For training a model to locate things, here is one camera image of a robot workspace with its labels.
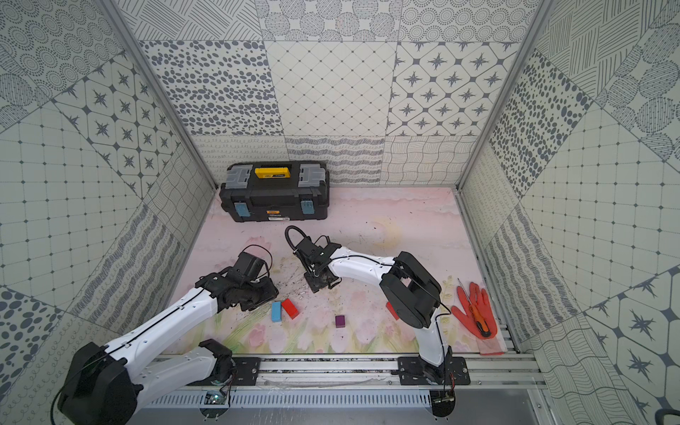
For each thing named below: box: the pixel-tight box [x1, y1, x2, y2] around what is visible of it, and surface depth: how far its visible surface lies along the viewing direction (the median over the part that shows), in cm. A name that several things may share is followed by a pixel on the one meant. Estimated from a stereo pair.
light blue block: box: [270, 301, 283, 323], surface depth 85 cm
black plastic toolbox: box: [219, 161, 330, 223], surface depth 100 cm
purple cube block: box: [334, 315, 346, 329], surface depth 83 cm
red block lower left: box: [281, 298, 301, 320], surface depth 87 cm
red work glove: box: [451, 281, 508, 356], surface depth 84 cm
